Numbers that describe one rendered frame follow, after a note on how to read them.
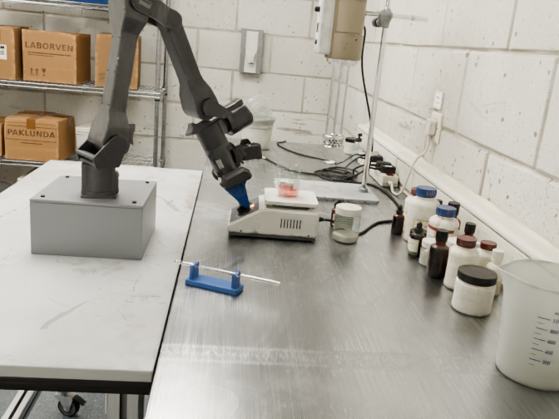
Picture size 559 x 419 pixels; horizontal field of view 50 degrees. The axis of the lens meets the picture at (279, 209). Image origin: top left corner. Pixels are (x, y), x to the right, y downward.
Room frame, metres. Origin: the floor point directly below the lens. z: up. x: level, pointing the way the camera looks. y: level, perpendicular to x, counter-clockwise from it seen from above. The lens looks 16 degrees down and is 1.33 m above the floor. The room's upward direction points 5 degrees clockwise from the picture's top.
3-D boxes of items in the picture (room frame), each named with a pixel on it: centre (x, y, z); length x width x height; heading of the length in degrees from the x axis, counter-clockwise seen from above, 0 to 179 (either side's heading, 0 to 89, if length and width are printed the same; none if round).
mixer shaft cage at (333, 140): (1.74, -0.14, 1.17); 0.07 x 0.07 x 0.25
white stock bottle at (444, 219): (1.24, -0.36, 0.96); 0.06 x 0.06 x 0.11
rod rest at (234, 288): (0.97, 0.10, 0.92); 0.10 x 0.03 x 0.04; 73
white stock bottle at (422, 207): (1.35, -0.34, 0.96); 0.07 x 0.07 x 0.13
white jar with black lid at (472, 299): (0.98, -0.35, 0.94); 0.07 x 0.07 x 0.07
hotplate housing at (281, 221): (1.32, 0.00, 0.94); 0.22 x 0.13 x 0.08; 94
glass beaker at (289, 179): (1.31, -0.01, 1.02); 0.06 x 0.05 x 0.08; 71
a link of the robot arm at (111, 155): (1.12, 0.35, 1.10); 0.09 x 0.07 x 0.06; 42
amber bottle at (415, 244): (1.23, -0.30, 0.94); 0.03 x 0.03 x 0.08
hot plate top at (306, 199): (1.32, -0.02, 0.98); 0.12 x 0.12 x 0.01; 4
